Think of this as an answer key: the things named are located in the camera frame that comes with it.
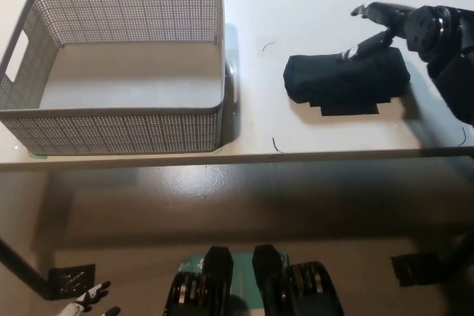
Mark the black tape cross patch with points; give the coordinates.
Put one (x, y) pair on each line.
(348, 110)

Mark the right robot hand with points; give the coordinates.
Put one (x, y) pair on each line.
(426, 31)

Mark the grey perforated plastic basket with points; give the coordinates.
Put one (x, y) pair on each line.
(111, 131)

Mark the green tape strip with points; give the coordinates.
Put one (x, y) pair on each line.
(37, 154)

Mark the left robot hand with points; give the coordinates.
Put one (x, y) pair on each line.
(85, 301)

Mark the black table leg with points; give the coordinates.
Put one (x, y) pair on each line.
(459, 257)
(20, 266)

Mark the black ribbed robot body block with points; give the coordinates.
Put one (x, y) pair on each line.
(270, 271)
(218, 271)

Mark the black fabric pencil case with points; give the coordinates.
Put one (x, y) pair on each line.
(344, 79)

